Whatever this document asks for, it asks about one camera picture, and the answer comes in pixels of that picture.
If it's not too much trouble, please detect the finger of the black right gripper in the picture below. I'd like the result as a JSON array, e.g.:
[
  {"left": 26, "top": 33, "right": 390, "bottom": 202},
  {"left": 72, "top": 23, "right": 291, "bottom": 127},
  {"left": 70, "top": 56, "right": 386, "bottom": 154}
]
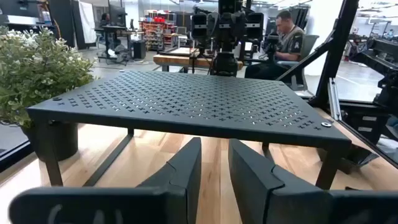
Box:
[
  {"left": 207, "top": 12, "right": 220, "bottom": 40},
  {"left": 233, "top": 12, "right": 246, "bottom": 40}
]

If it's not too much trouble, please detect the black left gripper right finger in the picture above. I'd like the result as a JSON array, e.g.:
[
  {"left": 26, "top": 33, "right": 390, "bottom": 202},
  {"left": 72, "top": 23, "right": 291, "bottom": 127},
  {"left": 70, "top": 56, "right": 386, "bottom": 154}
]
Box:
[{"left": 228, "top": 138, "right": 332, "bottom": 224}]

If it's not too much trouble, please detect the wooden workbench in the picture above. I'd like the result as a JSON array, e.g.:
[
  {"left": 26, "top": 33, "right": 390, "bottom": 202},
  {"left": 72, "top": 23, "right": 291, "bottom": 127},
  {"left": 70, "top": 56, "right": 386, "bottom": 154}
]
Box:
[{"left": 152, "top": 46, "right": 244, "bottom": 74}]

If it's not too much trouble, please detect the black metal table frame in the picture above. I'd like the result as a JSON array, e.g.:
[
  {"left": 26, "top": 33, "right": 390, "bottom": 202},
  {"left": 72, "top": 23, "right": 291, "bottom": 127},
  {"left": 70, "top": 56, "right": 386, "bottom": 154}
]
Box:
[{"left": 276, "top": 0, "right": 398, "bottom": 170}]

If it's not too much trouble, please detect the person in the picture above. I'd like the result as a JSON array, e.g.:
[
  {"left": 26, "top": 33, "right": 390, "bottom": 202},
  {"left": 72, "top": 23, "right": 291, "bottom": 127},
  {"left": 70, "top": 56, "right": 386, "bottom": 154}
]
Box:
[
  {"left": 244, "top": 10, "right": 307, "bottom": 81},
  {"left": 99, "top": 12, "right": 111, "bottom": 28}
]

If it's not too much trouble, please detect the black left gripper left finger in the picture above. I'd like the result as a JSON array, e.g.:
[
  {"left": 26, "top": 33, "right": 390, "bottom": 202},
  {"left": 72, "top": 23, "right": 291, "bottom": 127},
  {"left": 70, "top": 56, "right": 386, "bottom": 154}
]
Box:
[{"left": 136, "top": 136, "right": 203, "bottom": 224}]

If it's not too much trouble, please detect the potted green artificial plant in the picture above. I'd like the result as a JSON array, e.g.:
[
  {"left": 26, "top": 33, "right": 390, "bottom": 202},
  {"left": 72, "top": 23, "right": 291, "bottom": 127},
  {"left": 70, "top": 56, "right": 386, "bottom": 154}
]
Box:
[{"left": 0, "top": 26, "right": 98, "bottom": 162}]

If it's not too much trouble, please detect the white hanging sheet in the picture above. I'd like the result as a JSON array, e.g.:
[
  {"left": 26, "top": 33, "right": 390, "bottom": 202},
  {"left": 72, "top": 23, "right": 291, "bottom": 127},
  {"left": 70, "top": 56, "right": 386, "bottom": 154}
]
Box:
[{"left": 76, "top": 0, "right": 98, "bottom": 45}]

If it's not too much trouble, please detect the black perforated metal riser shelf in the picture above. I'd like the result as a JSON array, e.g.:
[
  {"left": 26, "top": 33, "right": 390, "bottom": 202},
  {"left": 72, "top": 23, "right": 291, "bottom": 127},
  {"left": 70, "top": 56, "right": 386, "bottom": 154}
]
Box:
[{"left": 26, "top": 70, "right": 353, "bottom": 190}]

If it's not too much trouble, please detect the shelf with red bins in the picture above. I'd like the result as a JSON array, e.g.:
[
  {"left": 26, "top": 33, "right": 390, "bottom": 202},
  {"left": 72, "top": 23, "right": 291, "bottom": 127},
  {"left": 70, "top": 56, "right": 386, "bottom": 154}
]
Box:
[{"left": 139, "top": 11, "right": 178, "bottom": 52}]

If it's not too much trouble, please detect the black cabinet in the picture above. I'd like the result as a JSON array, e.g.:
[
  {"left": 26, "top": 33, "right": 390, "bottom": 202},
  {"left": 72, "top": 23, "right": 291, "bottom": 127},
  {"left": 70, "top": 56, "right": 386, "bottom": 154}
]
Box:
[{"left": 48, "top": 0, "right": 78, "bottom": 50}]

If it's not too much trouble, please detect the black trash bin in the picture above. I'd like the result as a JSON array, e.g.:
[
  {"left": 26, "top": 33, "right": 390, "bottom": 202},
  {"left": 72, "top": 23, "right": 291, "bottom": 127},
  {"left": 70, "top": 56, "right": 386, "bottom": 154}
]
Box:
[{"left": 131, "top": 39, "right": 148, "bottom": 61}]

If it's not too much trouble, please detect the black computer monitor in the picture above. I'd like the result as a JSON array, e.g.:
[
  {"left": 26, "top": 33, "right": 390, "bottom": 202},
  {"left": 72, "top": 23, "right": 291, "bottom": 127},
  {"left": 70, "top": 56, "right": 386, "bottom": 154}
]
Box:
[{"left": 108, "top": 3, "right": 127, "bottom": 28}]

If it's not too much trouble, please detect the silver aluminium bracket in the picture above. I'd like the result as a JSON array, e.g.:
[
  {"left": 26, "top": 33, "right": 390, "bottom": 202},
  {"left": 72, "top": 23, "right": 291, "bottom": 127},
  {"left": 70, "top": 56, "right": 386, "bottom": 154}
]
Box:
[{"left": 328, "top": 77, "right": 343, "bottom": 122}]

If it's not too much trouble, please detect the grey office chair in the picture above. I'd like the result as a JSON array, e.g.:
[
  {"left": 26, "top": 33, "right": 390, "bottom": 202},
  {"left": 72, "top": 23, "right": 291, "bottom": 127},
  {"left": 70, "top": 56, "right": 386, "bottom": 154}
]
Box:
[{"left": 275, "top": 34, "right": 320, "bottom": 91}]

